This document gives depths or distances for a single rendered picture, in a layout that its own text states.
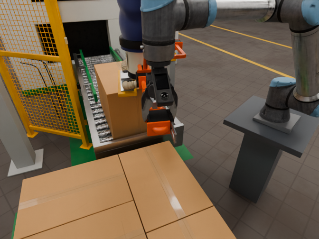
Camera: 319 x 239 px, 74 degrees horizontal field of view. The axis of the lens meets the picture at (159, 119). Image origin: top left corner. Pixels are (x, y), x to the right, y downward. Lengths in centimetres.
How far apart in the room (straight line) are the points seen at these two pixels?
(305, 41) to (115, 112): 113
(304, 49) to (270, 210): 134
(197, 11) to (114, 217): 102
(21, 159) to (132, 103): 137
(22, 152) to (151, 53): 199
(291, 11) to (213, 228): 104
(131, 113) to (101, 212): 68
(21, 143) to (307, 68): 225
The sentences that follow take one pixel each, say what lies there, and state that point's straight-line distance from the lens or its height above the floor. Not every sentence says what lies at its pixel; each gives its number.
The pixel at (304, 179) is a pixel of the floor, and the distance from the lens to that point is 248.
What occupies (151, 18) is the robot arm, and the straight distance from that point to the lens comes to 57.
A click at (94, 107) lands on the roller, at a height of 54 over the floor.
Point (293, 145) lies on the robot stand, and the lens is 150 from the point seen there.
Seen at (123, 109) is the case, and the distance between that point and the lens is 149.
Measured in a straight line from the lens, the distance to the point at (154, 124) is 65.
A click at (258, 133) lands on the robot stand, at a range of 149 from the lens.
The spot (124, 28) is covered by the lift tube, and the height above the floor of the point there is 138.
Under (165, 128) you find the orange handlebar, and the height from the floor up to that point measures 120.
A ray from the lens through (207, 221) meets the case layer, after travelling 123.
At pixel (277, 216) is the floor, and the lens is 207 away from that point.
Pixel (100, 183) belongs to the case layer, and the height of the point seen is 54.
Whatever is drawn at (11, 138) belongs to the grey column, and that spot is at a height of 38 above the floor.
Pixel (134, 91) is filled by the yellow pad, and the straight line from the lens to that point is 114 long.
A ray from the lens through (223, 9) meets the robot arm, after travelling 89.
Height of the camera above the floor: 159
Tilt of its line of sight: 34 degrees down
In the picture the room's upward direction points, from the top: straight up
